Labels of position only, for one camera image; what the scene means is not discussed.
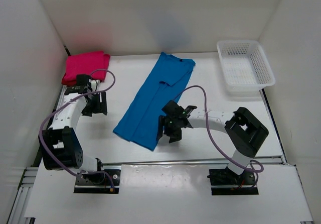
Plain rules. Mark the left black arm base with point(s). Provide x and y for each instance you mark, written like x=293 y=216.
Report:
x=107 y=183

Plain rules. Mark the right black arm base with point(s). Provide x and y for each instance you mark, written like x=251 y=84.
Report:
x=225 y=182

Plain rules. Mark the aluminium frame rail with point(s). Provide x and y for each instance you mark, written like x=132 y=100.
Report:
x=50 y=138

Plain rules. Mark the pink t shirt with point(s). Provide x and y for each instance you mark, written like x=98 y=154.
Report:
x=85 y=65

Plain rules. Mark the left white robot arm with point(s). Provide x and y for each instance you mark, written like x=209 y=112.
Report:
x=59 y=144

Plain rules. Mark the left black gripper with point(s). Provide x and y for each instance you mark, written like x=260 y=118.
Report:
x=97 y=109

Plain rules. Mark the dark red t shirt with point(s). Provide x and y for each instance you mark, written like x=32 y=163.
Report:
x=75 y=82

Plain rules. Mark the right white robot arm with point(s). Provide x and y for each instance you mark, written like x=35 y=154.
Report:
x=246 y=132

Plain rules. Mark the white plastic basket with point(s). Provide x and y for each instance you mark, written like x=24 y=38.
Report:
x=244 y=65

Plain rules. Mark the blue t shirt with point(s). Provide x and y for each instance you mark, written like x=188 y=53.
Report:
x=167 y=79

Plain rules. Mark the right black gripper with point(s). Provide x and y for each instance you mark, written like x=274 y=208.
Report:
x=175 y=136

